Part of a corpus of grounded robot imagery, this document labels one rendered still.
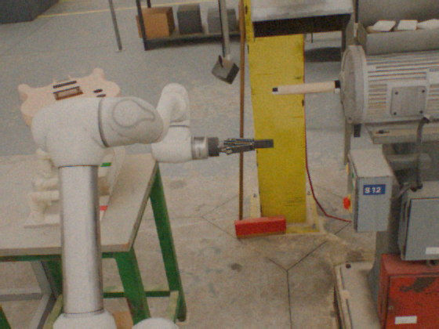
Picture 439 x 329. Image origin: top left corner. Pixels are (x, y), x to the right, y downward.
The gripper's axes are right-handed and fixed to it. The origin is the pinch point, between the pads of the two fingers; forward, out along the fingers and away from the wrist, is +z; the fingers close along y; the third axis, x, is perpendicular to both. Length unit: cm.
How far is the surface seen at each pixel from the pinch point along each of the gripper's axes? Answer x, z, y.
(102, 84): 25, -59, -8
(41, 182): -1, -76, 22
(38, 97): 23, -81, 0
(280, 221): -79, 5, -87
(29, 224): -13, -80, 29
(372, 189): -1, 30, 41
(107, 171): -2, -56, 12
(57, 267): -62, -99, -19
